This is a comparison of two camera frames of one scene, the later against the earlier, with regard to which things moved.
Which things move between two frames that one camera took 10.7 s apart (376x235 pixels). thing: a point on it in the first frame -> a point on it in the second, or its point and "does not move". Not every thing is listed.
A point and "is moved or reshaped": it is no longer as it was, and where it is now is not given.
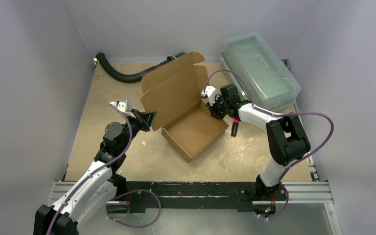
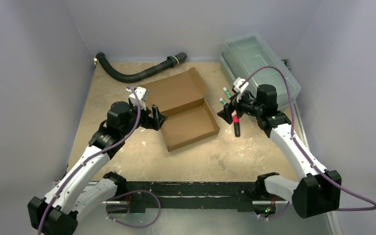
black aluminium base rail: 187,197 does not move
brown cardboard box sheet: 173,101 is moved or reshaped
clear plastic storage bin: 274,86 does not move
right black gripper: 220,108 -> 234,108
